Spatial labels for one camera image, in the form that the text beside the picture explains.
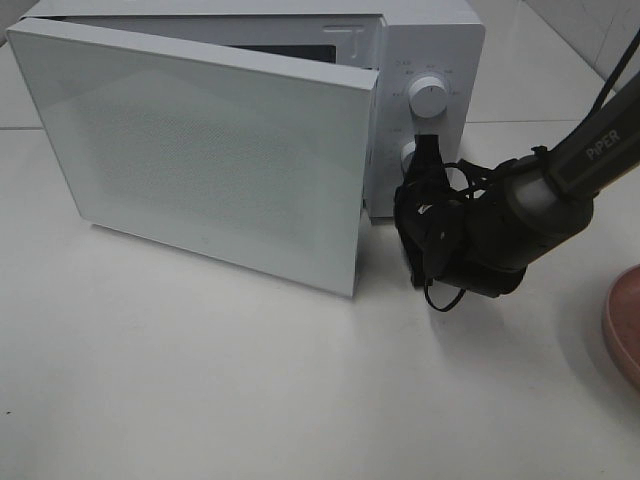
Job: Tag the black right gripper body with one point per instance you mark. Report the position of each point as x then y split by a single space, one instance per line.
430 221

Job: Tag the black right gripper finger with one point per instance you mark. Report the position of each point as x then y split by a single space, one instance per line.
427 157

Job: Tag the pink round plate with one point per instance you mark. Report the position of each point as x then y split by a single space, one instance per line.
620 324

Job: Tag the white microwave door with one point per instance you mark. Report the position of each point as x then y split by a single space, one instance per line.
253 159

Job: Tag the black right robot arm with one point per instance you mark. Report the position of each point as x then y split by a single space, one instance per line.
478 229

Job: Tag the lower white timer knob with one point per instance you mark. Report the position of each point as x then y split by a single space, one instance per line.
406 155

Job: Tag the upper white power knob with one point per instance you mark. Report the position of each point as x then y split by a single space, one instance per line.
428 96

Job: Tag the white microwave oven body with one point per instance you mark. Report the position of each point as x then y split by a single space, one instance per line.
336 41

